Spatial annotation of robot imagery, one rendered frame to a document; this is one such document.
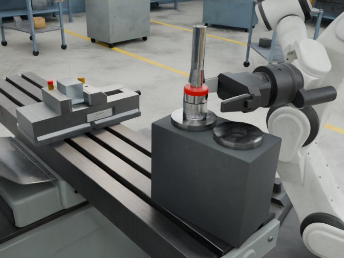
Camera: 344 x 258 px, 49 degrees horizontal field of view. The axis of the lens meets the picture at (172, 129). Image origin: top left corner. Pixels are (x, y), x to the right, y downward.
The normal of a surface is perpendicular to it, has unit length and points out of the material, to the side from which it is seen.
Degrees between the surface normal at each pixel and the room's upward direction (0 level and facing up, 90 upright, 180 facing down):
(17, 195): 0
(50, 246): 90
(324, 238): 90
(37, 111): 0
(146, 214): 0
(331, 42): 90
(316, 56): 24
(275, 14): 90
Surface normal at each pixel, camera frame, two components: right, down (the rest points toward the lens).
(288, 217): 0.03, -0.90
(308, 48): 0.21, -0.66
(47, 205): 0.67, 0.35
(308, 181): -0.56, 0.36
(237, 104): 0.46, 0.41
